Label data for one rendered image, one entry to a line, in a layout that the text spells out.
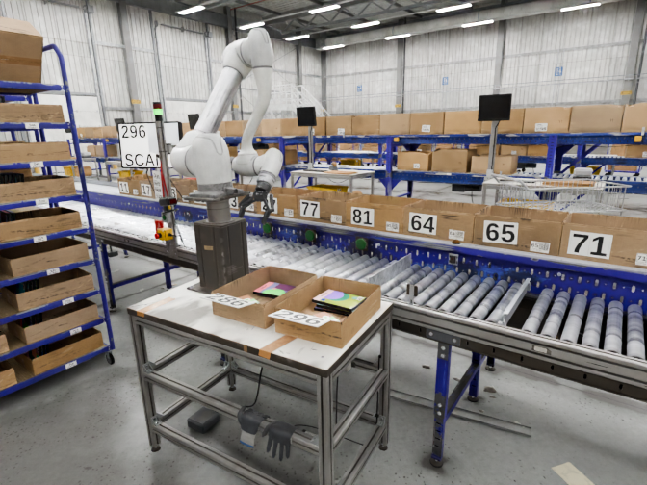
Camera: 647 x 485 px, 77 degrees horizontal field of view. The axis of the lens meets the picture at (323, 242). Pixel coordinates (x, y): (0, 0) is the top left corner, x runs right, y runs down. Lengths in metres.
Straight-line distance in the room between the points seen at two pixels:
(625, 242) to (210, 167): 1.80
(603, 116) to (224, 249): 5.60
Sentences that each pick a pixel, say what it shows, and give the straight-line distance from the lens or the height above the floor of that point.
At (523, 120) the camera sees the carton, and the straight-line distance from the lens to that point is 6.73.
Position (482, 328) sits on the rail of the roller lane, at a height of 0.72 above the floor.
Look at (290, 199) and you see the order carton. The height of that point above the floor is 1.02.
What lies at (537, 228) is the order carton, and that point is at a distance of 2.16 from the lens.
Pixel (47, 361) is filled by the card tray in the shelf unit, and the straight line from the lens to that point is 2.97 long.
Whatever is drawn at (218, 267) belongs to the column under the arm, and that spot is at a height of 0.88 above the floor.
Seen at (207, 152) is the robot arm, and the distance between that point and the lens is 1.85.
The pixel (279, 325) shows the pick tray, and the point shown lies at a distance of 1.54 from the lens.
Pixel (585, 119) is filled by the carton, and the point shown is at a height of 1.54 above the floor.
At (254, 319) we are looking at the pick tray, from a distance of 1.60.
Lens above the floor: 1.48
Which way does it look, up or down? 16 degrees down
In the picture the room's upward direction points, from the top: 1 degrees counter-clockwise
